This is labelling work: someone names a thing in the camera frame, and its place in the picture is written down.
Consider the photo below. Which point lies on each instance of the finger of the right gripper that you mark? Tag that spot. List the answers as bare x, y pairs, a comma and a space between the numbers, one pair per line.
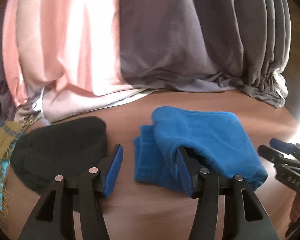
271, 155
285, 147

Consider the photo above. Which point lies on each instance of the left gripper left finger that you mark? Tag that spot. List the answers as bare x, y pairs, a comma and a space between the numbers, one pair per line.
52, 217

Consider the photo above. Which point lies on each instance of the blue fleece pants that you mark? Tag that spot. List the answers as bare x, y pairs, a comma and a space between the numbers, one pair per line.
217, 138

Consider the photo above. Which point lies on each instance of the person's right hand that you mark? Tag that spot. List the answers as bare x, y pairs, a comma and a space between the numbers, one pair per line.
295, 209

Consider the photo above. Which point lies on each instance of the white mattress cloth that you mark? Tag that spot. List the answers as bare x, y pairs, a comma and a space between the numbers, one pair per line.
280, 88

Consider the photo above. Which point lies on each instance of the black folded garment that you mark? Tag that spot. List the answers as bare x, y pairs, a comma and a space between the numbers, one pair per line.
66, 149

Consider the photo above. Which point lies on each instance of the yellow plaid blanket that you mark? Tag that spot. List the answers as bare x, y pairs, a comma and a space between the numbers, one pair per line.
10, 132

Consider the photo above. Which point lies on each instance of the grey bed sheet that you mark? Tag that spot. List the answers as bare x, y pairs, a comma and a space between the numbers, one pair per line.
205, 45

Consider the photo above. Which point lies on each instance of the pink bed cover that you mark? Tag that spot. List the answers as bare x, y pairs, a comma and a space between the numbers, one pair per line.
62, 58

